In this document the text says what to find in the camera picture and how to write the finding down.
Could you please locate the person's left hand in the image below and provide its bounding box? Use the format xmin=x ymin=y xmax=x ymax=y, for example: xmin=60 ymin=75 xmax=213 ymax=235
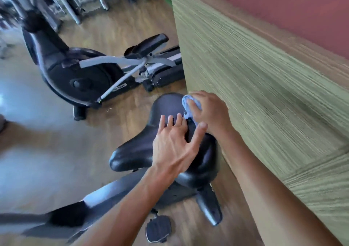
xmin=152 ymin=113 xmax=208 ymax=180

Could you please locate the person's right hand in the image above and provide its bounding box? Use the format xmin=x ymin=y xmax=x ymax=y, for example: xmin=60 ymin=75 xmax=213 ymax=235
xmin=186 ymin=90 xmax=236 ymax=141

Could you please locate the blue cleaning cloth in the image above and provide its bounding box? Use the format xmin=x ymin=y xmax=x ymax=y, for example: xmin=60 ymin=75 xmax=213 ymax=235
xmin=182 ymin=95 xmax=203 ymax=127

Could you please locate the person's left forearm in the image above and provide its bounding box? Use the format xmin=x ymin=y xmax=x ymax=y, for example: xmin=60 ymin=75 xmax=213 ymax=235
xmin=71 ymin=165 xmax=180 ymax=246

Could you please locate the person's right forearm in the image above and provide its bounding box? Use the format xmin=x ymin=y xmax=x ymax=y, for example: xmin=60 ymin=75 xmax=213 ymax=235
xmin=217 ymin=128 xmax=343 ymax=246

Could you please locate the black exercise bike seat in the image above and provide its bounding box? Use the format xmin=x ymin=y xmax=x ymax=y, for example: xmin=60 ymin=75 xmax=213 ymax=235
xmin=109 ymin=92 xmax=221 ymax=189

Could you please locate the black grey elliptical trainer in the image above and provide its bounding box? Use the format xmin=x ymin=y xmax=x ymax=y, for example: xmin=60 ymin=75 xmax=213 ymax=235
xmin=1 ymin=0 xmax=186 ymax=121

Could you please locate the black bike pedal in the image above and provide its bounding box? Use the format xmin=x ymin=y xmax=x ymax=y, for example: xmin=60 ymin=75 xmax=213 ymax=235
xmin=145 ymin=215 xmax=172 ymax=244

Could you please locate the black exercise bike frame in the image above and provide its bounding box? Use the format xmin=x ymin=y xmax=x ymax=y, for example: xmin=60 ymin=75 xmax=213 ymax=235
xmin=0 ymin=169 xmax=223 ymax=245

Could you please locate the grey metal machine frame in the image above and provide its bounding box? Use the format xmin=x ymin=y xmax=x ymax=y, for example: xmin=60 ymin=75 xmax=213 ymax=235
xmin=38 ymin=0 xmax=82 ymax=25

